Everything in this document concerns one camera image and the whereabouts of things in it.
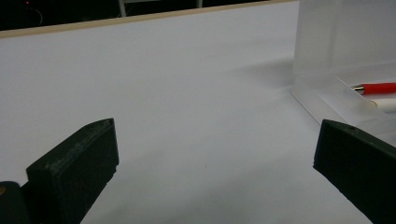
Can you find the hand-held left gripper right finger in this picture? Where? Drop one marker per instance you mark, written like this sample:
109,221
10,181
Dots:
358,165

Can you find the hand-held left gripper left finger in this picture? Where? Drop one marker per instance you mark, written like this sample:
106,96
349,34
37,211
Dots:
77,165

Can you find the white pen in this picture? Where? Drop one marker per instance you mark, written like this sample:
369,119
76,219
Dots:
387,105

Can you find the red pen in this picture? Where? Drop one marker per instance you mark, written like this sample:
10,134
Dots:
379,88

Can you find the translucent plastic pencil case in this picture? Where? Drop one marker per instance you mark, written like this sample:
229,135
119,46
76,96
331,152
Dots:
330,40

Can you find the white metal stand leg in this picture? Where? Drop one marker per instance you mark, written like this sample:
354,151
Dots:
122,7
199,3

